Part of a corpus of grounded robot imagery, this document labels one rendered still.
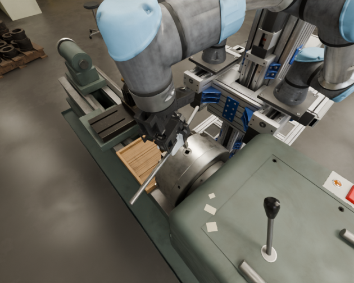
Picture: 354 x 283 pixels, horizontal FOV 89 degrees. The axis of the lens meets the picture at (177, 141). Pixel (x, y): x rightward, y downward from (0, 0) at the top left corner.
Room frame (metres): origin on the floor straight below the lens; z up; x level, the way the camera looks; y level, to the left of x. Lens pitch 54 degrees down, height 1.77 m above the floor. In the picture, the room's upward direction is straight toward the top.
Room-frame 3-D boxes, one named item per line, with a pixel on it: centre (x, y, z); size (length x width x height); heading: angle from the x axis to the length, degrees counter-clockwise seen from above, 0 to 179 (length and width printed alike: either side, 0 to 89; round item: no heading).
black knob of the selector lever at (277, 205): (0.11, -0.20, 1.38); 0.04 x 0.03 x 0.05; 41
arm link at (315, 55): (0.73, -0.57, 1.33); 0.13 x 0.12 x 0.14; 29
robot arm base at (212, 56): (1.10, -0.23, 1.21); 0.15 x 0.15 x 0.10
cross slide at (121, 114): (0.81, 0.32, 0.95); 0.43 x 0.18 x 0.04; 131
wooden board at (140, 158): (0.56, 0.11, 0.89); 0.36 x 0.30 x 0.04; 131
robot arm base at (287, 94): (0.74, -0.57, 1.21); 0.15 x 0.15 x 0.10
